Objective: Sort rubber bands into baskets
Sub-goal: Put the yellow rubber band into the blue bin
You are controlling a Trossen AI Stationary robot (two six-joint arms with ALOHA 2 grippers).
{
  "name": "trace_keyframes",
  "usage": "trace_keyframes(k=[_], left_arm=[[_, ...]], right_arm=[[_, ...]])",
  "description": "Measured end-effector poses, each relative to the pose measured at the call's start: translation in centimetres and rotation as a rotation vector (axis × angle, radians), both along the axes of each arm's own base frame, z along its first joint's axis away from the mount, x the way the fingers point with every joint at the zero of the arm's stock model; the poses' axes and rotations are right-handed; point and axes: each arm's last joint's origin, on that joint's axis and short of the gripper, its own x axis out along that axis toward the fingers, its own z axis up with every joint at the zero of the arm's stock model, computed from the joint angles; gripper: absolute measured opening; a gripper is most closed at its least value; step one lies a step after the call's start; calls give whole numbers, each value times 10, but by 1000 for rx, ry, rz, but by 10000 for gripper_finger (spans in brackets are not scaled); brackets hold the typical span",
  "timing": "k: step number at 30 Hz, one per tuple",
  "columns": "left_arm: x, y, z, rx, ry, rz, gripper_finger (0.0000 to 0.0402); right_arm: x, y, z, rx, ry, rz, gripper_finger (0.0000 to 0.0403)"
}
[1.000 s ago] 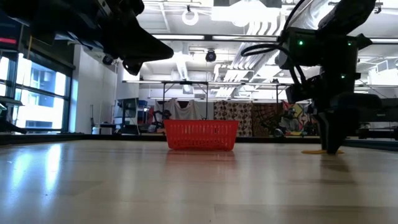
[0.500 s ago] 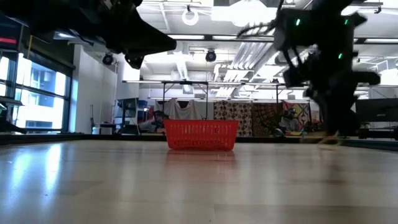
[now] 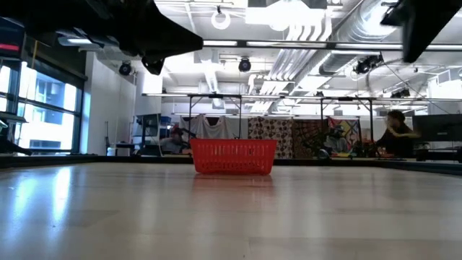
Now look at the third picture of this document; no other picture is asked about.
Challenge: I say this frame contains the dark grey desk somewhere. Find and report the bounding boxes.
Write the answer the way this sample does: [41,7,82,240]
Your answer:
[0,110,29,124]

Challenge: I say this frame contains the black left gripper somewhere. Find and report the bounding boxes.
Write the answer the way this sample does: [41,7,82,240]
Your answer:
[86,0,204,76]

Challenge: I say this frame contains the white ring ceiling fixture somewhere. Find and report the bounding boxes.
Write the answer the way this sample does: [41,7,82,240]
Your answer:
[211,10,232,31]

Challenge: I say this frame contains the red plastic basket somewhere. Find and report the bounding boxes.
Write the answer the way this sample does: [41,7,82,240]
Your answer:
[190,138,279,176]

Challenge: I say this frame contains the black computer monitor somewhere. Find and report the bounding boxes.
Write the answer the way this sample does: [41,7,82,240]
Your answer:
[411,113,462,144]

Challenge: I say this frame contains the person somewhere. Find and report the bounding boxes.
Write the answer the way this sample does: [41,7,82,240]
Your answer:
[323,124,353,156]
[375,109,422,159]
[160,126,198,155]

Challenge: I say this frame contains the brown patterned cloth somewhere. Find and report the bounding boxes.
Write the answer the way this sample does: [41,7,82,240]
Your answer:
[248,116,294,160]

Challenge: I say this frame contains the black ceiling spotlights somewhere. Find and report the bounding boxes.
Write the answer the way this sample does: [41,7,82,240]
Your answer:
[352,53,384,76]
[389,87,411,99]

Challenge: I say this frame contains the black metal rack frame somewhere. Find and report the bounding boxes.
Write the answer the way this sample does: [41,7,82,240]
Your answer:
[319,96,375,156]
[187,93,243,140]

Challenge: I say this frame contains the black metal table frame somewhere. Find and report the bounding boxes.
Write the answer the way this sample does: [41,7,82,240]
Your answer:
[0,153,462,177]

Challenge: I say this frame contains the monitor with red button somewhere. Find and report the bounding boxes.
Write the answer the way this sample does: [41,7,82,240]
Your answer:
[0,21,25,62]

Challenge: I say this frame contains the large window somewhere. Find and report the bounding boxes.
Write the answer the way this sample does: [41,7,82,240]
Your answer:
[0,59,87,155]

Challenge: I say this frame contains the black monitor cart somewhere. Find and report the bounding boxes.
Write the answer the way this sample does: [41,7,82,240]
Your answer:
[131,113,163,157]

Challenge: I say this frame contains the dark orange patterned cloth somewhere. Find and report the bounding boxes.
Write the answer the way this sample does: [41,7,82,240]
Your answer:
[291,118,331,160]

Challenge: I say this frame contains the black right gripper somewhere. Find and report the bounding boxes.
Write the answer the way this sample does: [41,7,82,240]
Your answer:
[401,0,462,64]

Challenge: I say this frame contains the white hanging cloth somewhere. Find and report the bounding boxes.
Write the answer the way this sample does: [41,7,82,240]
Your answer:
[179,114,250,141]

